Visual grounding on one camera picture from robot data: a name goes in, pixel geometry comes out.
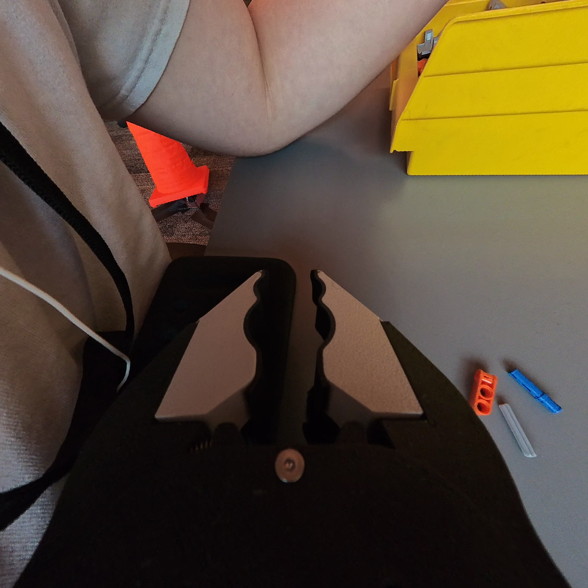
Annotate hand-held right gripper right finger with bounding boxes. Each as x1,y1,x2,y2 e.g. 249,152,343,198
309,269,424,423

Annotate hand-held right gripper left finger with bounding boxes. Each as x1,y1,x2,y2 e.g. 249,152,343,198
154,270,268,424

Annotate small orange toy beam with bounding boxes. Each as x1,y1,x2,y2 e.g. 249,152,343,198
469,368,498,417

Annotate light grey toy axle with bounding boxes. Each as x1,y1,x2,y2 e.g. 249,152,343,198
498,402,537,459

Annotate blue toy pin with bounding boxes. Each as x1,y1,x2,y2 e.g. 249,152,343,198
507,368,562,414

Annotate yellow plastic bin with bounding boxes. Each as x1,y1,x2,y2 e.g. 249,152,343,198
389,0,588,177

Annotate pile of toy building parts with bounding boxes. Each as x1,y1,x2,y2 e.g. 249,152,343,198
415,0,508,75

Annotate person's left forearm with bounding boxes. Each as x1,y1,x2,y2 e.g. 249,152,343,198
247,0,450,158

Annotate black studded foam mat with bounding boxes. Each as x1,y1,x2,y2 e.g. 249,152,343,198
131,256,298,444

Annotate black tripod legs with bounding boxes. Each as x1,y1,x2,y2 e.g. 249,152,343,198
152,194,217,231

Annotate orange traffic cone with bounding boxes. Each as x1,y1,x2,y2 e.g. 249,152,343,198
126,121,211,209

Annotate light grey shirt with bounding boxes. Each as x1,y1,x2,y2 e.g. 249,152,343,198
0,0,192,588

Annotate thin white cord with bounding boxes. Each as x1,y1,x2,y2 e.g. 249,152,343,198
0,266,132,392

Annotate black lanyard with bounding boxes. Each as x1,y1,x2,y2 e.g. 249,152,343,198
0,121,137,533

